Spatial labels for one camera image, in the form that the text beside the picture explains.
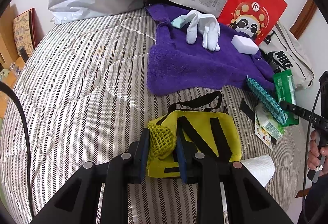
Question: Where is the red panda paper bag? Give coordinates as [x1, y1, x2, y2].
[218, 0, 287, 45]

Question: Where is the white Nike waist bag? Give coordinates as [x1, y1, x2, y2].
[260, 22, 315, 90]

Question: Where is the striped bed quilt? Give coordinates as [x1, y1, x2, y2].
[1, 10, 306, 223]

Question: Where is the white fabric glove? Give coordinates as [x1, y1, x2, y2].
[185, 10, 220, 52]

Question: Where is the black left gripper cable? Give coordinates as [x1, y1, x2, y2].
[0, 81, 35, 218]

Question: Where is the purple fluffy towel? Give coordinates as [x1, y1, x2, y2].
[146, 4, 275, 96]

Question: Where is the teal ribbed cleaning cloth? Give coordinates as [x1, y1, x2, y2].
[246, 77, 287, 126]

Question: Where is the yellow black mesh pouch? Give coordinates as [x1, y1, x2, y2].
[147, 91, 242, 178]

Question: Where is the person right hand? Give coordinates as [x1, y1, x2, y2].
[307, 130, 328, 176]

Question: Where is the orange fruit print sachet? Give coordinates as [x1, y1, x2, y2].
[254, 112, 273, 150]

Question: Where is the green wet wipes pack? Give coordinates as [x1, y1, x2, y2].
[273, 69, 299, 126]

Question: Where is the white paper towel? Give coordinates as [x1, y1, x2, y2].
[241, 154, 275, 187]

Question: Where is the white sponge block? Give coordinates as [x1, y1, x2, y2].
[231, 35, 259, 55]

